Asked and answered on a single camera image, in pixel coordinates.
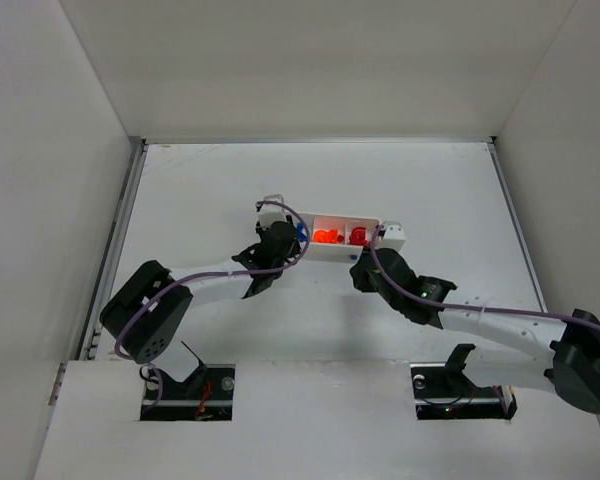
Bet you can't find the large blue curved lego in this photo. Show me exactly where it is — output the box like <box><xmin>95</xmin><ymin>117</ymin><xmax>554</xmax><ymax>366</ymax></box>
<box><xmin>296</xmin><ymin>223</ymin><xmax>310</xmax><ymax>243</ymax></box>

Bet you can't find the orange spiral lego piece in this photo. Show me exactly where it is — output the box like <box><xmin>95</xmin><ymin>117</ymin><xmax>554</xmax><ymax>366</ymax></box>
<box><xmin>313</xmin><ymin>230</ymin><xmax>332</xmax><ymax>243</ymax></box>

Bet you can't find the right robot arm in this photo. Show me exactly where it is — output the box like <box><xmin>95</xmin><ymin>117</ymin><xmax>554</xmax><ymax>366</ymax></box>
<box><xmin>349</xmin><ymin>248</ymin><xmax>600</xmax><ymax>415</ymax></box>

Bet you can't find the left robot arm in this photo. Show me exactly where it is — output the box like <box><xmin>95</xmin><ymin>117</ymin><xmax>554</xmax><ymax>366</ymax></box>
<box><xmin>100</xmin><ymin>217</ymin><xmax>301</xmax><ymax>390</ymax></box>

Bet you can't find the white three-compartment tray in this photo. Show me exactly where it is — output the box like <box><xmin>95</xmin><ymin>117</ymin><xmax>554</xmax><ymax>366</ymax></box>
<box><xmin>293</xmin><ymin>213</ymin><xmax>381</xmax><ymax>264</ymax></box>

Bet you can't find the orange spiral piece in tray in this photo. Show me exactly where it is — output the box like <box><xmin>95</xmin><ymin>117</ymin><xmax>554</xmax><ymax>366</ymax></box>
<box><xmin>328</xmin><ymin>229</ymin><xmax>344</xmax><ymax>244</ymax></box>

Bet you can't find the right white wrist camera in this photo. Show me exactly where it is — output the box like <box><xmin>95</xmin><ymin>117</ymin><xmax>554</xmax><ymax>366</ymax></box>
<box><xmin>375</xmin><ymin>221</ymin><xmax>406</xmax><ymax>252</ymax></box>

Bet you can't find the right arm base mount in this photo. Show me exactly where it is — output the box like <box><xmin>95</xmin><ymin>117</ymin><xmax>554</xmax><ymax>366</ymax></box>
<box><xmin>410</xmin><ymin>344</ymin><xmax>518</xmax><ymax>421</ymax></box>

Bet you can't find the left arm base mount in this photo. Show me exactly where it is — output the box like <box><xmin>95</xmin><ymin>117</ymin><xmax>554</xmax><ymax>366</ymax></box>
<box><xmin>139</xmin><ymin>341</ymin><xmax>236</xmax><ymax>422</ymax></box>

